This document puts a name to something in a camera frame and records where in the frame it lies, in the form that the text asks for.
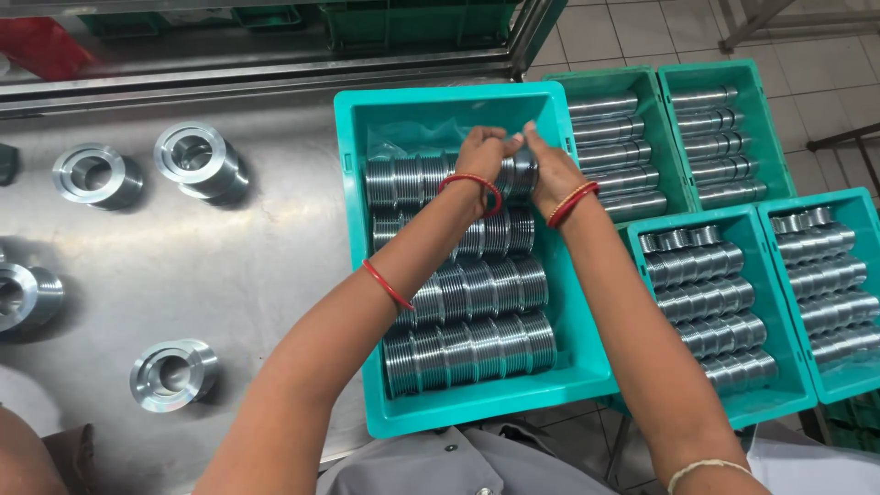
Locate person's left hand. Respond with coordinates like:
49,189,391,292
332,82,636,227
454,126,525,202

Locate person's right hand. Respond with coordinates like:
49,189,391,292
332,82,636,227
522,120,598,222

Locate red wrist bangle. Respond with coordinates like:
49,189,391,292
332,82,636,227
439,173,503,220

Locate red and gold bangles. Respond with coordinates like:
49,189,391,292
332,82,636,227
546,180,601,230

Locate teal crate of smooth cylinders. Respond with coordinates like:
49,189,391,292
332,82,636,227
657,59,798,211
542,65,699,225

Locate clear plastic sheet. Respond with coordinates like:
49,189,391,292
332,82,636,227
366,117,477,162

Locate metal shelf with green crates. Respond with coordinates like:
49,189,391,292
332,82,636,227
0,0,568,118

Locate rows of threaded metal rings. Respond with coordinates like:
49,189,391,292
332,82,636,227
364,150,559,400

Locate large teal plastic crate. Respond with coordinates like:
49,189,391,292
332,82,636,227
333,81,620,440

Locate teal crate of grooved cylinders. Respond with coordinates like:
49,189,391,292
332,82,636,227
758,187,880,406
621,204,819,431

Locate metal stand legs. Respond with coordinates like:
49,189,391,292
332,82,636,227
714,0,880,50

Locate flanged metal bushing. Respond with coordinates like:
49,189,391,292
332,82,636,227
51,142,144,212
153,121,251,206
0,263,66,336
128,337,220,414

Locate dark stool leg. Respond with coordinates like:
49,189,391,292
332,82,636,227
806,122,880,197

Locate person's grey shirt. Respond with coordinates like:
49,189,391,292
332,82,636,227
315,421,620,495

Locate stack of green crates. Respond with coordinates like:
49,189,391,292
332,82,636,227
820,393,880,456

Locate white cloth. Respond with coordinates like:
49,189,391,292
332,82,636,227
746,421,880,495

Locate red plastic bag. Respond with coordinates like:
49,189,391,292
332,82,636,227
0,16,99,81

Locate dark object at table edge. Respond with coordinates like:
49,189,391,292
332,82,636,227
0,142,21,187

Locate cream thread bracelet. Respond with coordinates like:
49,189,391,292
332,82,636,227
667,458,757,495

